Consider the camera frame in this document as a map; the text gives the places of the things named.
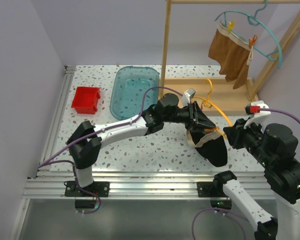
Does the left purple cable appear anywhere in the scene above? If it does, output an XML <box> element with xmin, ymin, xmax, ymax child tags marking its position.
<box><xmin>37</xmin><ymin>86</ymin><xmax>186</xmax><ymax>215</ymax></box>

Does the teal plastic hanger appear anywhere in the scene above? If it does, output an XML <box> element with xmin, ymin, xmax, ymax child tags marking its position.
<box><xmin>214</xmin><ymin>0</ymin><xmax>283</xmax><ymax>69</ymax></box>

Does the yellow clothespin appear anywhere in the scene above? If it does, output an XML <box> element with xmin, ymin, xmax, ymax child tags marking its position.
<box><xmin>227</xmin><ymin>19</ymin><xmax>236</xmax><ymax>33</ymax></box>

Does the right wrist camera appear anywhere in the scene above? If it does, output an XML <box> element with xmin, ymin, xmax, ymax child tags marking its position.
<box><xmin>243</xmin><ymin>100</ymin><xmax>271</xmax><ymax>129</ymax></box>

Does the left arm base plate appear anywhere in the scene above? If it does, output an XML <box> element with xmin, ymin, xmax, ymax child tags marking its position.
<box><xmin>63</xmin><ymin>181</ymin><xmax>110</xmax><ymax>198</ymax></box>

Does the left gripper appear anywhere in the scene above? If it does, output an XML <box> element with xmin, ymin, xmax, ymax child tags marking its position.
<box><xmin>163</xmin><ymin>101</ymin><xmax>216</xmax><ymax>133</ymax></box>

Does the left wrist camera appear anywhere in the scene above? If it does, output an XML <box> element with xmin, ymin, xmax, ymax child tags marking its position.
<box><xmin>181</xmin><ymin>88</ymin><xmax>196</xmax><ymax>107</ymax></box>

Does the teal transparent plastic tub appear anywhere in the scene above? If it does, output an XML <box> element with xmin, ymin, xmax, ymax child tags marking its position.
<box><xmin>109</xmin><ymin>66</ymin><xmax>159</xmax><ymax>121</ymax></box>

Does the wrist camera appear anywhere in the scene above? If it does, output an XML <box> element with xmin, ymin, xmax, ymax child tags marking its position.
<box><xmin>181</xmin><ymin>88</ymin><xmax>196</xmax><ymax>107</ymax></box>
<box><xmin>243</xmin><ymin>100</ymin><xmax>271</xmax><ymax>129</ymax></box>

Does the brown underwear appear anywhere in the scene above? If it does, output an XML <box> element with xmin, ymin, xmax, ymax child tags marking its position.
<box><xmin>208</xmin><ymin>22</ymin><xmax>254</xmax><ymax>90</ymax></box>

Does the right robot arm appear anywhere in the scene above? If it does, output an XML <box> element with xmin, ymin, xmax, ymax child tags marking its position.
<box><xmin>212</xmin><ymin>118</ymin><xmax>300</xmax><ymax>240</ymax></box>

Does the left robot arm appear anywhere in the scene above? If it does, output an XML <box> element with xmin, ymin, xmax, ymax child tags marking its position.
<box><xmin>67</xmin><ymin>93</ymin><xmax>220</xmax><ymax>197</ymax></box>

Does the orange clothespin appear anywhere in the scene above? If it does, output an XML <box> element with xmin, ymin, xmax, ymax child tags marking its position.
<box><xmin>204</xmin><ymin>127</ymin><xmax>220</xmax><ymax>132</ymax></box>
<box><xmin>248</xmin><ymin>35</ymin><xmax>258</xmax><ymax>49</ymax></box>

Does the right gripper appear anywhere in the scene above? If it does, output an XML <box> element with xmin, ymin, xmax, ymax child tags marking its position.
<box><xmin>224</xmin><ymin>115</ymin><xmax>274</xmax><ymax>167</ymax></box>

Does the red plastic bin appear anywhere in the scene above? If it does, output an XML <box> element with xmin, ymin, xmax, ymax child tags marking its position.
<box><xmin>71</xmin><ymin>86</ymin><xmax>101</xmax><ymax>115</ymax></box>

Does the wooden clothes rack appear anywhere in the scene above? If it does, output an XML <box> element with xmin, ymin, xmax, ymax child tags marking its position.
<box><xmin>159</xmin><ymin>0</ymin><xmax>300</xmax><ymax>116</ymax></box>

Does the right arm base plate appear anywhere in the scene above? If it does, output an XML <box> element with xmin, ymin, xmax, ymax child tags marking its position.
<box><xmin>196</xmin><ymin>181</ymin><xmax>225</xmax><ymax>198</ymax></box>

